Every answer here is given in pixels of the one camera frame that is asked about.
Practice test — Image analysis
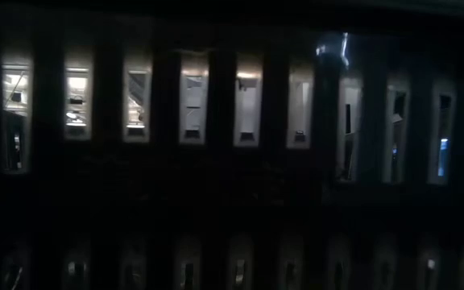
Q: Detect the black plastic basket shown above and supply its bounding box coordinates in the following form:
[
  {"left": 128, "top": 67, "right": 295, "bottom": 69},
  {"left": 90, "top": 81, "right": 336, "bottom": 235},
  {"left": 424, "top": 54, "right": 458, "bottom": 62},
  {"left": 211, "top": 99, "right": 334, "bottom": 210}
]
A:
[{"left": 0, "top": 0, "right": 464, "bottom": 290}]

